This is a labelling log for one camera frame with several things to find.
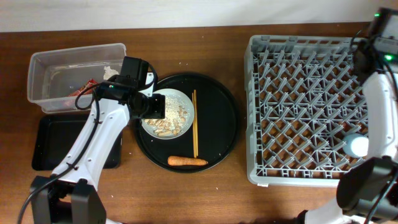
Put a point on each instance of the black rectangular tray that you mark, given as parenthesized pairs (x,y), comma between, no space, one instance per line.
(55,137)

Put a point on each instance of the grey plate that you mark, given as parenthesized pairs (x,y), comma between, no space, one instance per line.
(189,106)

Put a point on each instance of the red snack wrapper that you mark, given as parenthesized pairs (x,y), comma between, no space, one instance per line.
(85,89)

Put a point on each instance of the orange carrot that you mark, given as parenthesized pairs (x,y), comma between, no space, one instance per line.
(185,161)

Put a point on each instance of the grey dishwasher rack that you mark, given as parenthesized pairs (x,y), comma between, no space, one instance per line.
(302,100)

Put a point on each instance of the rice and peanut shells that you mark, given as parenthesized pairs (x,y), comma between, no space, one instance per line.
(176,116)

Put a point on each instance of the round black serving tray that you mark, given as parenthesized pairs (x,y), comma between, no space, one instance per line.
(218,125)

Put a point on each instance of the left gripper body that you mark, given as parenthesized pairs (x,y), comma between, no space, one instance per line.
(153,107)

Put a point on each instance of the wooden chopstick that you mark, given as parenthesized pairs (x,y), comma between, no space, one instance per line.
(192,125)
(195,126)

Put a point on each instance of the blue plastic cup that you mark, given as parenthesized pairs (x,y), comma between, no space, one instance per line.
(356,145)

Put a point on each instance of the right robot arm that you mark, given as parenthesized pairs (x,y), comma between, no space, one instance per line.
(368,193)

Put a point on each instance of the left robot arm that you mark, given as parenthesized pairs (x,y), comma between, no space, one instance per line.
(70,194)

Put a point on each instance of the white tissue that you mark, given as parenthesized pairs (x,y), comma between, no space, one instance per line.
(109,72)

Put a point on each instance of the clear plastic bin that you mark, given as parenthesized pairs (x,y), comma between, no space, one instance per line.
(53,75)

